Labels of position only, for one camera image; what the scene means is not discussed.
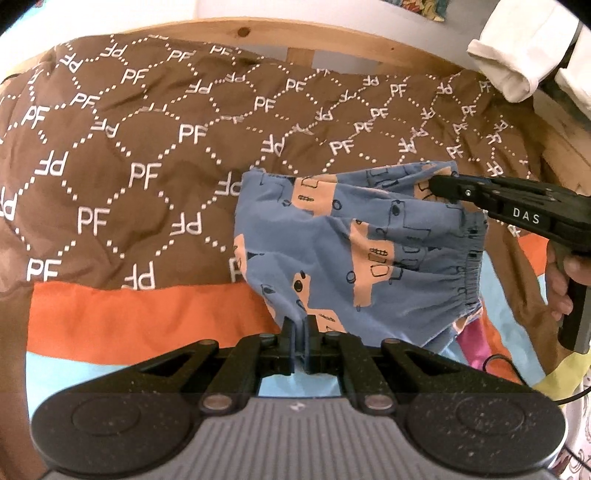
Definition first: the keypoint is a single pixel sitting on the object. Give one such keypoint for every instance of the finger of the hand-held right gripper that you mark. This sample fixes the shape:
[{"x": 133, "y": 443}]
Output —
[{"x": 455, "y": 187}]

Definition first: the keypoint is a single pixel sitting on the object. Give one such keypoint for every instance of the wooden bed frame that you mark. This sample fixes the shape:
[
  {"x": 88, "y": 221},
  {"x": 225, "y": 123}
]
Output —
[{"x": 351, "y": 32}]

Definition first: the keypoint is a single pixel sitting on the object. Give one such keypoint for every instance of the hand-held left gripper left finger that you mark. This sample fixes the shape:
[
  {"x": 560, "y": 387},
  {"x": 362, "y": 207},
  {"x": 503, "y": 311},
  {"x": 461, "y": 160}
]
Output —
[{"x": 291, "y": 342}]

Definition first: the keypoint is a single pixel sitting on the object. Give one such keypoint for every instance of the blue printed pants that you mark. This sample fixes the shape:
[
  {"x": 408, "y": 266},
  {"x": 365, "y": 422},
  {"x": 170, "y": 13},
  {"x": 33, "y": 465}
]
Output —
[{"x": 332, "y": 249}]

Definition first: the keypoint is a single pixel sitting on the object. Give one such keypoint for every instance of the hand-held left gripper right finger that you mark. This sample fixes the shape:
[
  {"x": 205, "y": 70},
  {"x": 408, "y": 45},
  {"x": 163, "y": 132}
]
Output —
[{"x": 310, "y": 342}]

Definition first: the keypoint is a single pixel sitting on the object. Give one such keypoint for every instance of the colourful printed cloth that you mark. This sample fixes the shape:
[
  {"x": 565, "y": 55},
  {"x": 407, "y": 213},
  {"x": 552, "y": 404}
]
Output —
[{"x": 415, "y": 7}]

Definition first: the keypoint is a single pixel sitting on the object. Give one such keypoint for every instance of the colour-block bedsheet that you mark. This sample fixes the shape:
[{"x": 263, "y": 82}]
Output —
[{"x": 138, "y": 318}]

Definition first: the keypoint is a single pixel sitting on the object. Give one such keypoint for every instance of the brown patterned blanket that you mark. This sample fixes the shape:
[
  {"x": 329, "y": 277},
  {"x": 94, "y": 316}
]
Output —
[{"x": 138, "y": 152}]

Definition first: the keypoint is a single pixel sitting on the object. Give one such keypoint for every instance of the person's right forearm white sleeve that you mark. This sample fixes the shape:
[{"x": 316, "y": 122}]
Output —
[{"x": 512, "y": 50}]

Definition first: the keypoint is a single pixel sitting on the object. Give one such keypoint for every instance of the white patterned cloth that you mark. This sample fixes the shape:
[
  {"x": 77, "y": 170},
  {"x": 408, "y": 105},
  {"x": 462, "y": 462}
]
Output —
[{"x": 579, "y": 464}]

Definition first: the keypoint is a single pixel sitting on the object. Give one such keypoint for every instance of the person's right hand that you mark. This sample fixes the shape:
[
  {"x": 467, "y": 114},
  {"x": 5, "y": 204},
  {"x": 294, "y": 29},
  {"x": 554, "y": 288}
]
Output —
[{"x": 561, "y": 281}]

